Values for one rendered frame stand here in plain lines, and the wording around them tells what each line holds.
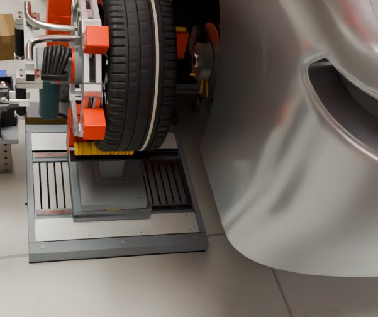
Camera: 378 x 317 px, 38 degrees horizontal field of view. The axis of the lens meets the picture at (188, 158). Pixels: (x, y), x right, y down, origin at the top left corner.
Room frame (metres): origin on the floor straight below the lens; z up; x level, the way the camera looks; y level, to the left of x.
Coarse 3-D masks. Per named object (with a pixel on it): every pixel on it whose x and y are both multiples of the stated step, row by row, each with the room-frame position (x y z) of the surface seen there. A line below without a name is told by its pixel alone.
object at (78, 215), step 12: (72, 168) 1.73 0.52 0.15; (72, 180) 1.66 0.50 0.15; (144, 180) 1.78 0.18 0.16; (72, 192) 1.57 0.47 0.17; (72, 204) 1.53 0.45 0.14; (72, 216) 1.50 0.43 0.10; (84, 216) 1.49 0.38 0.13; (96, 216) 1.51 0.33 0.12; (108, 216) 1.54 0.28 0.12; (120, 216) 1.56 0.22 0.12; (132, 216) 1.59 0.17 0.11; (144, 216) 1.61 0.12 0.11
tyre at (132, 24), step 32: (128, 0) 1.67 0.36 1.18; (160, 0) 1.73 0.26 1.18; (128, 32) 1.55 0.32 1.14; (160, 32) 1.60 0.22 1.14; (128, 64) 1.47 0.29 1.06; (160, 64) 1.52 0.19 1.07; (128, 96) 1.42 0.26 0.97; (160, 96) 1.48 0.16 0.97; (128, 128) 1.41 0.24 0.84; (160, 128) 1.46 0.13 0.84
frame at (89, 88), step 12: (72, 0) 1.86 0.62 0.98; (84, 0) 1.67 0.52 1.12; (96, 0) 1.70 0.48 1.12; (72, 12) 1.85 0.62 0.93; (84, 12) 1.60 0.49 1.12; (96, 12) 1.63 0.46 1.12; (72, 24) 1.85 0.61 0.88; (84, 24) 1.54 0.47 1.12; (96, 24) 1.56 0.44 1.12; (84, 60) 1.46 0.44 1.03; (96, 60) 1.48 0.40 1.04; (84, 72) 1.43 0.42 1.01; (96, 72) 1.45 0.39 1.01; (72, 84) 1.75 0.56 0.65; (84, 84) 1.41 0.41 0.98; (96, 84) 1.43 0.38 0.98; (72, 96) 1.71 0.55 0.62; (84, 96) 1.39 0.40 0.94; (96, 96) 1.41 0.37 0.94; (72, 108) 1.64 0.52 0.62; (72, 120) 1.60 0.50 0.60
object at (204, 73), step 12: (216, 24) 1.98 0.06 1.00; (204, 36) 2.01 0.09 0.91; (216, 36) 1.90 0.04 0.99; (204, 48) 1.90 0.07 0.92; (216, 48) 1.87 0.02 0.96; (204, 60) 1.85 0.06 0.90; (216, 60) 1.84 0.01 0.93; (192, 72) 1.90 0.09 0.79; (204, 72) 1.84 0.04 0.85; (216, 72) 1.80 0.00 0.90; (204, 84) 1.88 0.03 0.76; (204, 96) 1.84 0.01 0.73
